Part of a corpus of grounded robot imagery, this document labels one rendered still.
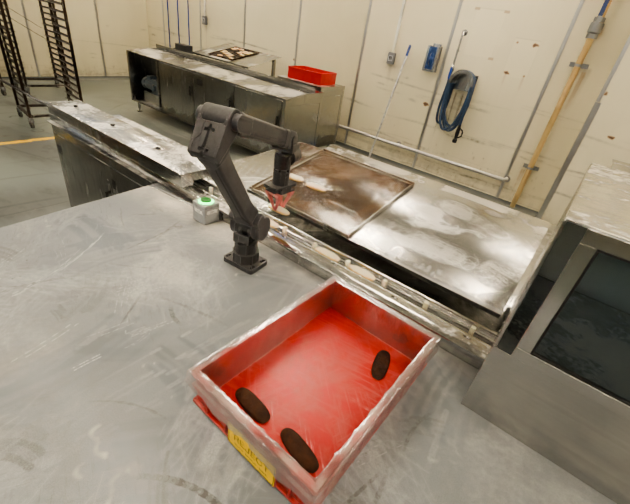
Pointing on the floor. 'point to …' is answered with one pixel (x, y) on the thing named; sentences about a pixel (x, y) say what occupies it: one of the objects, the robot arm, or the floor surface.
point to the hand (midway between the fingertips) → (278, 206)
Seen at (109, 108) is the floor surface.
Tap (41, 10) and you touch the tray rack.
